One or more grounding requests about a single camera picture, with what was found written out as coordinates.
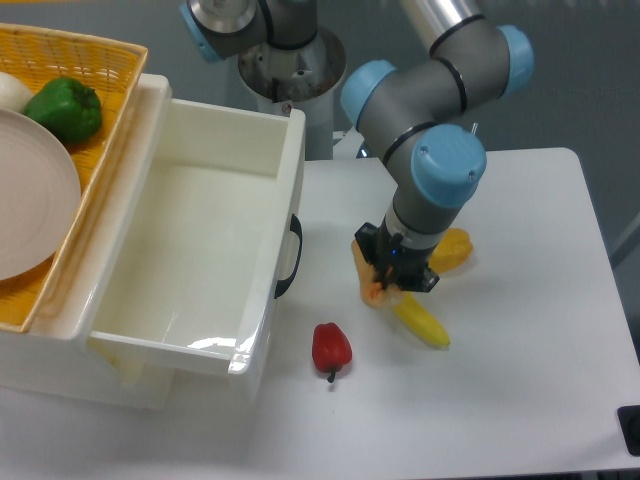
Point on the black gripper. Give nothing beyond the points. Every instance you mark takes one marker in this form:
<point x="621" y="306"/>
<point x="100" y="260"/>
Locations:
<point x="394" y="263"/>

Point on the triangle bread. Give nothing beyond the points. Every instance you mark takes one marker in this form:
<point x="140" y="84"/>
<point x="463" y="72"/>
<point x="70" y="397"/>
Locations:
<point x="372" y="293"/>

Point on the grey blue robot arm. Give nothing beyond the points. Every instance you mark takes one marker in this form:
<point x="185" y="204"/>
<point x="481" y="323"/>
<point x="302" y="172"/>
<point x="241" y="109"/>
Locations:
<point x="407" y="119"/>

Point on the yellow banana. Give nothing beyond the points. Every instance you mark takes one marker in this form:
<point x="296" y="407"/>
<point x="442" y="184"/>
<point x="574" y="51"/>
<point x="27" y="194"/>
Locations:
<point x="421" y="322"/>

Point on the yellow orange bell pepper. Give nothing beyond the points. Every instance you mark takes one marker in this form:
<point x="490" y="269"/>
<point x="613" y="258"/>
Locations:
<point x="453" y="251"/>

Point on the red bell pepper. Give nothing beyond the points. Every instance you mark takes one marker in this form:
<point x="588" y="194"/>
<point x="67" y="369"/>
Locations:
<point x="331" y="350"/>

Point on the white plastic drawer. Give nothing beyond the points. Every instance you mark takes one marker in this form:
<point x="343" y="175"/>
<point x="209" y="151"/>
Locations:
<point x="193" y="286"/>

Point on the black device at table edge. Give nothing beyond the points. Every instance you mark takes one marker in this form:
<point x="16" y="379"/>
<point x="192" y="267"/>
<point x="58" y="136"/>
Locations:
<point x="629" y="419"/>

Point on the green bell pepper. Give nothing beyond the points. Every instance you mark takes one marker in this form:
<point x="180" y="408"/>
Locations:
<point x="68" y="109"/>

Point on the white drawer cabinet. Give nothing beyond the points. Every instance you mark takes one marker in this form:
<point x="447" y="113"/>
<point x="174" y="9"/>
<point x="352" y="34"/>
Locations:
<point x="57" y="356"/>

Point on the pink plate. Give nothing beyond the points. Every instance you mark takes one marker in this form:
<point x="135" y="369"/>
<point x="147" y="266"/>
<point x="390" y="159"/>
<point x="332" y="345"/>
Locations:
<point x="40" y="194"/>

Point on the yellow woven basket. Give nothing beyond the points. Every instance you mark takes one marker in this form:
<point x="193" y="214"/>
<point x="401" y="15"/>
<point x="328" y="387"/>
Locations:
<point x="112" y="69"/>

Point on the white onion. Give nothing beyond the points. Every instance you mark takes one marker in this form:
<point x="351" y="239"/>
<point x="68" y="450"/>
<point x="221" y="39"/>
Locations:
<point x="14" y="94"/>

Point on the black drawer handle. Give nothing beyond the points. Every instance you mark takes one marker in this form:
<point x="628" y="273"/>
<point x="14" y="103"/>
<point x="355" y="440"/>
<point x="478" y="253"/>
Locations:
<point x="293" y="258"/>

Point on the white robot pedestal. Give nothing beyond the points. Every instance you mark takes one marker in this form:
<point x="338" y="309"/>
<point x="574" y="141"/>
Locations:
<point x="305" y="79"/>

